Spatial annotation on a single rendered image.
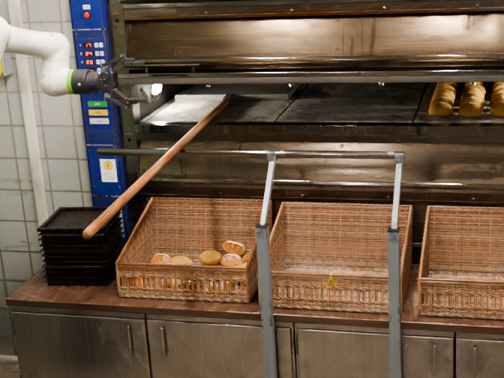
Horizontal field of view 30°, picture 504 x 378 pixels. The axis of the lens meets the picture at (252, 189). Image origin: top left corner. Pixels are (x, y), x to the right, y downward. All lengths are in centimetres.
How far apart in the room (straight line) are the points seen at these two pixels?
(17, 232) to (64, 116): 64
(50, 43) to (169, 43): 65
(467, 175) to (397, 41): 61
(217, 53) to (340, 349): 130
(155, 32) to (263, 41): 47
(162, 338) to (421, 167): 125
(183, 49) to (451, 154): 118
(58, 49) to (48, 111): 77
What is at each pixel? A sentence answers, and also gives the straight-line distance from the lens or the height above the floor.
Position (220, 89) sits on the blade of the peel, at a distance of 469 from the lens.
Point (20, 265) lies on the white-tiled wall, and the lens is 461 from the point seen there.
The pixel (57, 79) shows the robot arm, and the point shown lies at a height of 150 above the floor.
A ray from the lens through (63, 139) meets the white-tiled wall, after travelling 428.
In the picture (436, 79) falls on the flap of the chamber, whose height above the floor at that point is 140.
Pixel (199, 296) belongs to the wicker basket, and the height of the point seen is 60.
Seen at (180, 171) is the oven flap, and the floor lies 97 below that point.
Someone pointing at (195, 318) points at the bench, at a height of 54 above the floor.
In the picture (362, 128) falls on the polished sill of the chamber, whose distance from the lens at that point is 387.
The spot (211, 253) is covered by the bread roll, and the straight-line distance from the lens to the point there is 405.
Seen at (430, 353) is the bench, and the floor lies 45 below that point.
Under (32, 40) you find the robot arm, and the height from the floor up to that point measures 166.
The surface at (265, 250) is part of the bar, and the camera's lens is 346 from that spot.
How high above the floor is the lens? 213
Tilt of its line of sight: 18 degrees down
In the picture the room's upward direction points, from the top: 4 degrees counter-clockwise
